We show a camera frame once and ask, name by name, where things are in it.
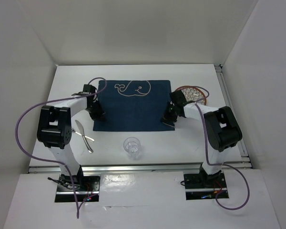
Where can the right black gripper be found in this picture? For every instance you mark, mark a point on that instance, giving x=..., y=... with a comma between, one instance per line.
x=166, y=117

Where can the clear plastic cup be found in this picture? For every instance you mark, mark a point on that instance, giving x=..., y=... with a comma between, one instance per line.
x=132, y=146

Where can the front aluminium rail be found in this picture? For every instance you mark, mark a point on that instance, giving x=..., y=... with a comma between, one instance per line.
x=144, y=167

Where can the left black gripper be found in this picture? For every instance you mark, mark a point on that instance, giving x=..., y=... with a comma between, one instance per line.
x=99, y=115

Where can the floral ceramic plate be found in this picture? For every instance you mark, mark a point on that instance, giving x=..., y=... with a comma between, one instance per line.
x=193, y=93

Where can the silver table knife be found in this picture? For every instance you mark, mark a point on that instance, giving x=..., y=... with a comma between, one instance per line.
x=85, y=138

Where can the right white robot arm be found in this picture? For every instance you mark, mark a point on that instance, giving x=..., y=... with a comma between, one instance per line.
x=220, y=128

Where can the blue whale placemat cloth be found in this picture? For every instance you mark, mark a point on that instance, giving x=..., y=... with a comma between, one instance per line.
x=133, y=106

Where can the silver fork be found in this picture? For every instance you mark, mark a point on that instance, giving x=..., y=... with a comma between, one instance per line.
x=78, y=133

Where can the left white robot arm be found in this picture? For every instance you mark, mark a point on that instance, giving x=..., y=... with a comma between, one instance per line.
x=55, y=129

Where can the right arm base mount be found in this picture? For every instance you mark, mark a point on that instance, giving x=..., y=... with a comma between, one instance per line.
x=201, y=186

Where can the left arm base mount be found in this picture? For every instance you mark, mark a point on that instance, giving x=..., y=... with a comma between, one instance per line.
x=88, y=190

